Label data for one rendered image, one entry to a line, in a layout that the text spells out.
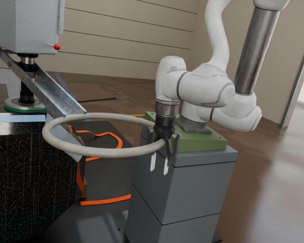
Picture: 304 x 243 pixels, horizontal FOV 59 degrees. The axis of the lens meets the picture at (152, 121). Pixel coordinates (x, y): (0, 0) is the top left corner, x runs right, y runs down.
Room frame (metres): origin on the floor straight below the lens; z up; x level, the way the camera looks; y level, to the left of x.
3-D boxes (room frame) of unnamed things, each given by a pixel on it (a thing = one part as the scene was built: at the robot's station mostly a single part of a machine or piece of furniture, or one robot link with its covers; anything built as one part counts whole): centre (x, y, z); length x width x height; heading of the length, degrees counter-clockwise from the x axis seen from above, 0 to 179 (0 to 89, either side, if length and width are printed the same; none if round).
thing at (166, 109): (0.96, -0.05, 1.07); 0.09 x 0.09 x 0.06
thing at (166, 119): (0.96, -0.05, 1.00); 0.08 x 0.07 x 0.09; 70
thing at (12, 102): (1.39, 0.69, 0.85); 0.21 x 0.21 x 0.01
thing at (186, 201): (1.42, -0.22, 0.40); 0.50 x 0.50 x 0.80; 30
